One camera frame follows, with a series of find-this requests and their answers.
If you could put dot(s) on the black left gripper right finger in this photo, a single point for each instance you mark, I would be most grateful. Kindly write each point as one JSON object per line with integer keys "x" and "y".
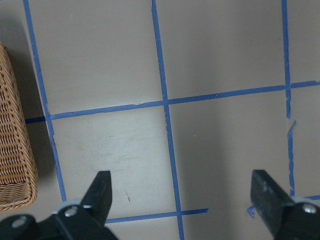
{"x": 271, "y": 202}

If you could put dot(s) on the brown wicker basket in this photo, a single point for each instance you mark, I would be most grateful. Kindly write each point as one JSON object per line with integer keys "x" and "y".
{"x": 18, "y": 170}

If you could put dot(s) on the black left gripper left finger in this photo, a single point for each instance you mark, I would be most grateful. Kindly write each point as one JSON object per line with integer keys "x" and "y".
{"x": 98, "y": 198}

